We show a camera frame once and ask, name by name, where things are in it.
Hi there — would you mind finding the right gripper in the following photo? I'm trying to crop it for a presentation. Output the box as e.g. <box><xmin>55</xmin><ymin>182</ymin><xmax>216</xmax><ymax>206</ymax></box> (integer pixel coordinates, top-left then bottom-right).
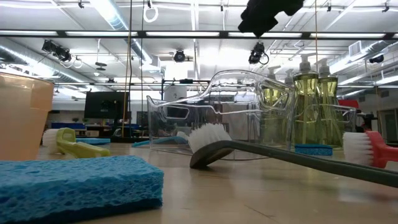
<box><xmin>238</xmin><ymin>0</ymin><xmax>306</xmax><ymax>39</ymax></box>

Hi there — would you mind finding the yellow soap pump bottle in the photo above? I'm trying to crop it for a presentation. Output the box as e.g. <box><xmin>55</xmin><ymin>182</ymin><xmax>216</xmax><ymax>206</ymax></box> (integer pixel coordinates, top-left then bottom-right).
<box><xmin>292</xmin><ymin>52</ymin><xmax>321</xmax><ymax>146</ymax></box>
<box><xmin>315</xmin><ymin>58</ymin><xmax>343</xmax><ymax>147</ymax></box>
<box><xmin>262</xmin><ymin>65</ymin><xmax>286</xmax><ymax>144</ymax></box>

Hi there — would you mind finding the dark grey dish brush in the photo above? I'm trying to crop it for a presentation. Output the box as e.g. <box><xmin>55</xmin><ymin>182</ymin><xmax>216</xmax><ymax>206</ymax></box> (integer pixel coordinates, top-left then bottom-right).
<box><xmin>187</xmin><ymin>123</ymin><xmax>398</xmax><ymax>189</ymax></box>

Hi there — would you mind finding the blue scrub sponge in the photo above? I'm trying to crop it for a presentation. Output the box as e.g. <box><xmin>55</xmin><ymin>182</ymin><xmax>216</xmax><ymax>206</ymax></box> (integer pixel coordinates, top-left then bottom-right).
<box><xmin>75</xmin><ymin>137</ymin><xmax>112</xmax><ymax>146</ymax></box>
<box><xmin>0</xmin><ymin>154</ymin><xmax>165</xmax><ymax>224</ymax></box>
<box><xmin>294</xmin><ymin>143</ymin><xmax>334</xmax><ymax>157</ymax></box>

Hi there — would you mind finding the red dish brush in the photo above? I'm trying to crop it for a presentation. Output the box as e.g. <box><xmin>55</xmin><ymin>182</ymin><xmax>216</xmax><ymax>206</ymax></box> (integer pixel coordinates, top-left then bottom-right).
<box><xmin>343</xmin><ymin>129</ymin><xmax>398</xmax><ymax>169</ymax></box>

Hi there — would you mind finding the black ceiling spotlight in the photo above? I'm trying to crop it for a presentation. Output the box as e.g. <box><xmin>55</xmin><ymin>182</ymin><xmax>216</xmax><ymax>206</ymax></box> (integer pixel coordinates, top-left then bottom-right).
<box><xmin>173</xmin><ymin>49</ymin><xmax>187</xmax><ymax>63</ymax></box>
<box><xmin>41</xmin><ymin>39</ymin><xmax>72</xmax><ymax>63</ymax></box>

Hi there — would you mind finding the black monitor screen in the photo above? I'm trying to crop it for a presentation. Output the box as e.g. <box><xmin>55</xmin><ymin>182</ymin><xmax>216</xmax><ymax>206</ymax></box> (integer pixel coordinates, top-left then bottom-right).
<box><xmin>83</xmin><ymin>91</ymin><xmax>130</xmax><ymax>119</ymax></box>

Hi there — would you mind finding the green dish brush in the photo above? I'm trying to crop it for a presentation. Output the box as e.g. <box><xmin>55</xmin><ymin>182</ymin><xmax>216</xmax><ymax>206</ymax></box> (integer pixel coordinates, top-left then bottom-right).
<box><xmin>42</xmin><ymin>127</ymin><xmax>112</xmax><ymax>159</ymax></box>

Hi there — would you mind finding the orange translucent plastic bin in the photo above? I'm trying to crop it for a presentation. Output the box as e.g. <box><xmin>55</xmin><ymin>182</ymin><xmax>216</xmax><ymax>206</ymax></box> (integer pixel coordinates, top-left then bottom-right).
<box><xmin>0</xmin><ymin>72</ymin><xmax>55</xmax><ymax>162</ymax></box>

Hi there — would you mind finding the black overhead camera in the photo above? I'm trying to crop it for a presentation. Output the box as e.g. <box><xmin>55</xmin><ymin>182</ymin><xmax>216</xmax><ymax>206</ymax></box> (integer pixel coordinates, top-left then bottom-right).
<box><xmin>248</xmin><ymin>42</ymin><xmax>270</xmax><ymax>65</ymax></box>

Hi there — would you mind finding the white cable loop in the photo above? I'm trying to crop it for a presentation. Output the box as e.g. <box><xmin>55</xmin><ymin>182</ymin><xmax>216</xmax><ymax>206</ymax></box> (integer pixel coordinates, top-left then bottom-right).
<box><xmin>142</xmin><ymin>0</ymin><xmax>159</xmax><ymax>23</ymax></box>

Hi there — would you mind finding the silver ventilation duct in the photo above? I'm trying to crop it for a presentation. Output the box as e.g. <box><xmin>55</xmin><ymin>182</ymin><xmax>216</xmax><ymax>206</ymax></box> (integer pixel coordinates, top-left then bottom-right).
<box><xmin>90</xmin><ymin>0</ymin><xmax>162</xmax><ymax>71</ymax></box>

